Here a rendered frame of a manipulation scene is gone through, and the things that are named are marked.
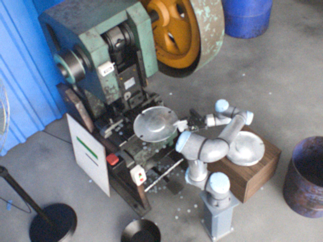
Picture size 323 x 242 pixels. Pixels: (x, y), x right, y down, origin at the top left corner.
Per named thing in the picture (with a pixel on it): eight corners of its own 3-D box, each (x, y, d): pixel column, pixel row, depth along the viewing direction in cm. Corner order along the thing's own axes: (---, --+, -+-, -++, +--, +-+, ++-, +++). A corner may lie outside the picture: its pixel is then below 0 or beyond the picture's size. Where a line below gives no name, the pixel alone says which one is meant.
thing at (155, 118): (156, 101, 219) (156, 100, 219) (187, 120, 203) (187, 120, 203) (124, 126, 209) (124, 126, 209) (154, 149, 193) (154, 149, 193)
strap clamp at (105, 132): (124, 124, 221) (121, 114, 213) (105, 138, 215) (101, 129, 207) (119, 119, 224) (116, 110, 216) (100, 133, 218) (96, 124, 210)
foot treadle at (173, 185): (184, 189, 250) (184, 186, 246) (175, 197, 246) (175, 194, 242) (137, 147, 281) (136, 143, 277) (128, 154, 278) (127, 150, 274)
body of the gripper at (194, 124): (187, 126, 195) (207, 123, 194) (185, 116, 200) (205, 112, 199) (189, 134, 201) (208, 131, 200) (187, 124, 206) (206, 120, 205)
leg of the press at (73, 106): (152, 208, 255) (131, 141, 186) (141, 218, 251) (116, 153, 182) (89, 144, 304) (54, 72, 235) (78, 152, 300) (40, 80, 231)
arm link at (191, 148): (206, 193, 198) (198, 154, 153) (185, 184, 204) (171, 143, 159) (214, 177, 203) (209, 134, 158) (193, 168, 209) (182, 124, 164)
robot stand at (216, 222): (234, 230, 236) (239, 203, 202) (213, 242, 232) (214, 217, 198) (220, 209, 248) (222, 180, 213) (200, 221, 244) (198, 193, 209)
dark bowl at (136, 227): (170, 241, 236) (169, 238, 231) (139, 271, 225) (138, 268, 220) (144, 215, 252) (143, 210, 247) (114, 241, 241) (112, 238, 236)
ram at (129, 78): (147, 100, 207) (140, 64, 185) (129, 113, 202) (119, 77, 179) (131, 87, 217) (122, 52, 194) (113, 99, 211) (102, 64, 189)
